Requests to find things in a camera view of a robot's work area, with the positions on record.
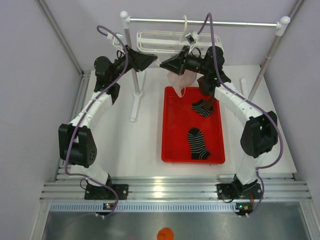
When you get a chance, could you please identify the brown sock striped cuff long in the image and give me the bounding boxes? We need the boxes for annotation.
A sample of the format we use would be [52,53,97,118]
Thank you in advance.
[197,76,214,110]

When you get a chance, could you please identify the pale pink sock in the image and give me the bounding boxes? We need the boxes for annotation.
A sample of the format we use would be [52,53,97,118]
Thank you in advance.
[167,70,197,98]

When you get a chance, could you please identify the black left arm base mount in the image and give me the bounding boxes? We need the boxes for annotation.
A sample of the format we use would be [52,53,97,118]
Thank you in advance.
[84,184,129,200]

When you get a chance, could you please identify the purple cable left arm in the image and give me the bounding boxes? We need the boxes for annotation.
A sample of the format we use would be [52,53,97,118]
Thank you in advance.
[64,24,131,187]

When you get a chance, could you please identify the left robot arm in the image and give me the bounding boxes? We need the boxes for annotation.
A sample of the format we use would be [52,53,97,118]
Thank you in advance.
[58,45,158,199]

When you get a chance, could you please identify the white rack base foot left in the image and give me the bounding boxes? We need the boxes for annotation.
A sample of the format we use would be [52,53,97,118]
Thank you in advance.
[129,70,146,122]

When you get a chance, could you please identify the white drying rack frame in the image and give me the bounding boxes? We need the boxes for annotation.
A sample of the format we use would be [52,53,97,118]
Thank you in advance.
[119,10,292,101]

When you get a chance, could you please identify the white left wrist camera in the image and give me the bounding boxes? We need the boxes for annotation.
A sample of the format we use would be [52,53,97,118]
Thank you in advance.
[107,33,123,52]

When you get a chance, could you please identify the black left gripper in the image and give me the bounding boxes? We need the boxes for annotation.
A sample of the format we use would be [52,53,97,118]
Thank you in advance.
[109,44,157,82]

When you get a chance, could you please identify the red plastic tray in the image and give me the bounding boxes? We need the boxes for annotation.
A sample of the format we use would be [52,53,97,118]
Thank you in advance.
[161,86,225,164]

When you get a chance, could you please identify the orange round object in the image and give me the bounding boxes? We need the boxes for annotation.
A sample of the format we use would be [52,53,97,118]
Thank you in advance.
[156,227,174,240]

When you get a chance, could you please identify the aluminium mounting rail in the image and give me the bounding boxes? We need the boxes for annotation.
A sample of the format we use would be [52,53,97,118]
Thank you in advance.
[40,174,312,202]

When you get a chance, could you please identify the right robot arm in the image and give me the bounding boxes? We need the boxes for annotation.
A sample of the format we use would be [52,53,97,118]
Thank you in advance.
[159,45,284,199]

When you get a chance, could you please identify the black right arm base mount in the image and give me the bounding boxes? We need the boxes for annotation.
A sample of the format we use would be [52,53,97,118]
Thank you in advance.
[216,181,263,203]

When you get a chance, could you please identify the white clip sock hanger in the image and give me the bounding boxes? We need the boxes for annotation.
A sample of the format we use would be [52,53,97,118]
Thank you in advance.
[136,15,212,55]

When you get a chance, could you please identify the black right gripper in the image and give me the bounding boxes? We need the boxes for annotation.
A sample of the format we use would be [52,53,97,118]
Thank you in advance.
[161,46,211,77]

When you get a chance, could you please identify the black striped sock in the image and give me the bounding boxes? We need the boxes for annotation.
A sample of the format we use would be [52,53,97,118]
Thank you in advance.
[187,128,211,160]
[192,100,213,118]

